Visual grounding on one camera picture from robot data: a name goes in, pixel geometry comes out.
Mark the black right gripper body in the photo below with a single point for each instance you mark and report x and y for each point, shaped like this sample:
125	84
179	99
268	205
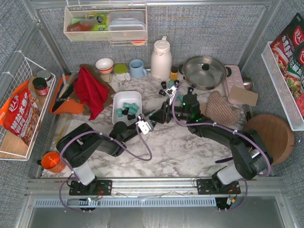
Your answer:
167	112

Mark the pink striped cloth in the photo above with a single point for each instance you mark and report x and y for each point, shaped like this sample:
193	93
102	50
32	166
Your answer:
219	111

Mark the white storage basket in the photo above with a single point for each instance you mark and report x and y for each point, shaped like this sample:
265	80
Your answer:
128	97

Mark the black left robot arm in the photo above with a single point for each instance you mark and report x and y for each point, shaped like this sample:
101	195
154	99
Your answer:
76	147

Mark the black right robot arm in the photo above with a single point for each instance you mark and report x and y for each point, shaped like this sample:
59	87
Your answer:
249	153

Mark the black capsule number four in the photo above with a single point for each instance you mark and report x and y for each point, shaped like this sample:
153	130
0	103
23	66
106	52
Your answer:
190	90

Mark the stainless steel pan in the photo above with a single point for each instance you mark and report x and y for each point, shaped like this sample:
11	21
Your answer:
204	72

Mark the brown sponge pad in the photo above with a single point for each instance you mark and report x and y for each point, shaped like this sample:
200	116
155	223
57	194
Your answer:
241	96

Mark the blue mug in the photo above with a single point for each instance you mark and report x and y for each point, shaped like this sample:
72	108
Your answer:
137	69

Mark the pink tray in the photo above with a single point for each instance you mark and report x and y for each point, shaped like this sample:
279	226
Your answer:
233	78

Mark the white thermos jug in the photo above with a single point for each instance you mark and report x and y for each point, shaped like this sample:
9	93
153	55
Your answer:
161	60

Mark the green lid cup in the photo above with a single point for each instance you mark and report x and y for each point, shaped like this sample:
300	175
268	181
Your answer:
121	72

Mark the red cloth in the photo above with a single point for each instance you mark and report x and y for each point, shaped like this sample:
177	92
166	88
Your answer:
92	91

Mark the white orange bowl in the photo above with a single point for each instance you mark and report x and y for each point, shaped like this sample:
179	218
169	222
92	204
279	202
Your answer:
105	65

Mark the round wooden cutting board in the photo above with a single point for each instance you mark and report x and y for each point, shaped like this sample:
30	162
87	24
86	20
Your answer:
276	135

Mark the orange cup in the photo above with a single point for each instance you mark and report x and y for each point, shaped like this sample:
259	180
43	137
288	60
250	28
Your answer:
51	161

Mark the clear plastic container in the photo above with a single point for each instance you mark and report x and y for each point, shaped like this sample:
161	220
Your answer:
126	25

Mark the dark lid jar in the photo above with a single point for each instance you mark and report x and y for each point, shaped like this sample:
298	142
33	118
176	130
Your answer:
40	86

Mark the red seasoning packets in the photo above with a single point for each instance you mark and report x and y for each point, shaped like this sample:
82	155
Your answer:
288	50

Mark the red snack bag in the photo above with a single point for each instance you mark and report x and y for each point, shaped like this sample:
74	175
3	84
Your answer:
19	115

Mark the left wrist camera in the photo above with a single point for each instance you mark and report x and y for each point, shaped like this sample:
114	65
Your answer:
144	126

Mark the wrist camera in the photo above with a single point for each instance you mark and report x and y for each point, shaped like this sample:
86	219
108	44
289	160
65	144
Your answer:
171	92
144	126

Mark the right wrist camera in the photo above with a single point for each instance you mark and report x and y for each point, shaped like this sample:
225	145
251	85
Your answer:
171	92

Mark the white wire basket right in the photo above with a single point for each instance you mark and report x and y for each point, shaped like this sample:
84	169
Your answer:
294	117

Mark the white wire basket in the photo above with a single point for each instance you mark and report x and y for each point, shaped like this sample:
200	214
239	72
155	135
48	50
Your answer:
294	117
11	146

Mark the white wall shelf basket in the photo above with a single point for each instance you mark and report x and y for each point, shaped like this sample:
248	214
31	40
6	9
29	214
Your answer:
90	22

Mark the metal rail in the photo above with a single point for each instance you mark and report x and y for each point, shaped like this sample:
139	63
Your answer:
156	187

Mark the white wire basket left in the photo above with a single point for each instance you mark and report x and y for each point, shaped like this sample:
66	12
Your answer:
11	146

